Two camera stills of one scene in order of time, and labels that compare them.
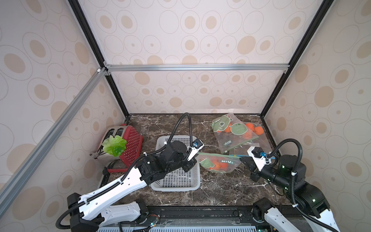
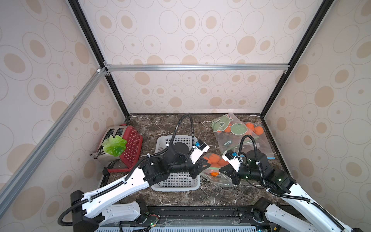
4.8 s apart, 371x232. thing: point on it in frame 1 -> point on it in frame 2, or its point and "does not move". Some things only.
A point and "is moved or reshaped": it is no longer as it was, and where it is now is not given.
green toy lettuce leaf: [114, 146] does not move
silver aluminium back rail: [109, 69] does not move
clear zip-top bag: [218, 163] is moved or reshaped
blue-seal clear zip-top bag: [261, 142] does not move
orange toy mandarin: [223, 166] -> [215, 174]
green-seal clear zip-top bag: [231, 133] does not move
